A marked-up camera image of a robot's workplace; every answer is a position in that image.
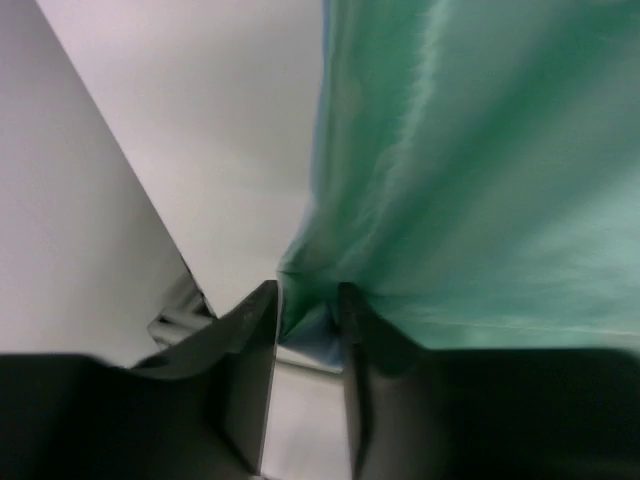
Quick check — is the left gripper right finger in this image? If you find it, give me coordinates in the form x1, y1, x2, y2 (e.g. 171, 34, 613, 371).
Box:
338, 283, 639, 479

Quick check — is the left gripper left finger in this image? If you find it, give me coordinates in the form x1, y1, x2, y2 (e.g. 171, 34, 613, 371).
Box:
1, 280, 279, 479

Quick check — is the light blue pillowcase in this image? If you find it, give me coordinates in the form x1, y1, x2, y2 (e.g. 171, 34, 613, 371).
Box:
279, 1, 639, 365

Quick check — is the aluminium frame rail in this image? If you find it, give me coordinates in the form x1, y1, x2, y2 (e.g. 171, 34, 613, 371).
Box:
147, 272, 216, 350

